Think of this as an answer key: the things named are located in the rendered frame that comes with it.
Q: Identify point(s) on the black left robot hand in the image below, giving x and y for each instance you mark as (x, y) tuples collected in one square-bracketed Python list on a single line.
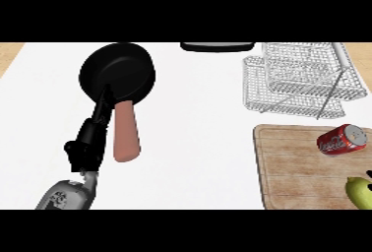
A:
[(89, 141)]

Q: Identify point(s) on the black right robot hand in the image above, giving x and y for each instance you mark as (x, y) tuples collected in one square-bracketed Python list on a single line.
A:
[(370, 173)]

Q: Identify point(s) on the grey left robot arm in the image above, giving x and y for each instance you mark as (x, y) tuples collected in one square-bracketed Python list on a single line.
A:
[(66, 196)]

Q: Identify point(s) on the yellow-green lemon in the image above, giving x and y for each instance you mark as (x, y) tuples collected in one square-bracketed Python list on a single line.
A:
[(361, 193)]

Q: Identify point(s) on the wooden cutting board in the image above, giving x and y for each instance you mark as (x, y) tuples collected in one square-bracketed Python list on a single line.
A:
[(301, 167)]

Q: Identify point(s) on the red soda can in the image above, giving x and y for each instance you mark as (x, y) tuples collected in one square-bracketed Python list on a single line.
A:
[(342, 140)]

